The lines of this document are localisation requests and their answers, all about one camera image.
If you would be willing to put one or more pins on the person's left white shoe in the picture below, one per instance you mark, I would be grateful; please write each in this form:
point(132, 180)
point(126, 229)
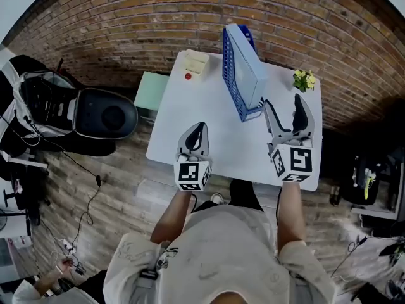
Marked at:
point(217, 198)

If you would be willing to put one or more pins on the person's right forearm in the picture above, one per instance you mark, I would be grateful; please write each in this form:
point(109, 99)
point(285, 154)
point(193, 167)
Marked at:
point(292, 220)

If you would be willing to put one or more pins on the person's off-white shirt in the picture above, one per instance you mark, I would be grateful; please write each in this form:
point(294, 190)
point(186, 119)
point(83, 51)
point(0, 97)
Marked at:
point(221, 249)

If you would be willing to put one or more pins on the open black backpack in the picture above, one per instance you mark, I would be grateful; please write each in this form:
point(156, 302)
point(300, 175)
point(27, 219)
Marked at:
point(104, 116)

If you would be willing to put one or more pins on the person's left forearm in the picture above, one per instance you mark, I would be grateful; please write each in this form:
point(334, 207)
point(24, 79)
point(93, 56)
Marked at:
point(172, 217)

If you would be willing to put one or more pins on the blue mesh file holder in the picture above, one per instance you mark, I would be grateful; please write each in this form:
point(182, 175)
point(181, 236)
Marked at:
point(230, 71)

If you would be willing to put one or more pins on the yellow-green toy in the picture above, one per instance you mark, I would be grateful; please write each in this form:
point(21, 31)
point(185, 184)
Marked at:
point(368, 185)

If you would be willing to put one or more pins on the white power strip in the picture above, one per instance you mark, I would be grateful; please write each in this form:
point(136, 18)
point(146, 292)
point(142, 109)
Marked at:
point(69, 245)

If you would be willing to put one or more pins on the red round button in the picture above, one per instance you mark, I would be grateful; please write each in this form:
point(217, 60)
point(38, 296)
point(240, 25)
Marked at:
point(188, 76)

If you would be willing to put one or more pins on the small yellow-green potted plant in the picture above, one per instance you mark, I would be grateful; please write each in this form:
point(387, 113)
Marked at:
point(303, 80)

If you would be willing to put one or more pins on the beige desk organizer box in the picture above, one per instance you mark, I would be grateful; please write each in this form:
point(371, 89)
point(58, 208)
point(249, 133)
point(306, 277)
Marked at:
point(197, 63)

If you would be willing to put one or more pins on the person's black trousers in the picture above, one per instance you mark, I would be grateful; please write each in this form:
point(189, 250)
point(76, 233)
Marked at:
point(245, 195)

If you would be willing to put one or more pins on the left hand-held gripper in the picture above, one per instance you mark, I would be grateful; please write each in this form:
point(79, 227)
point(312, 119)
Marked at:
point(190, 173)

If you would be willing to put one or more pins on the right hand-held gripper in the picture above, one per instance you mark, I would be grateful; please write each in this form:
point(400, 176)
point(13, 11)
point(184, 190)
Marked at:
point(297, 160)

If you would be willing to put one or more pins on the light blue folder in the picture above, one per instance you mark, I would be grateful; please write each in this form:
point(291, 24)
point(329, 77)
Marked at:
point(250, 71)

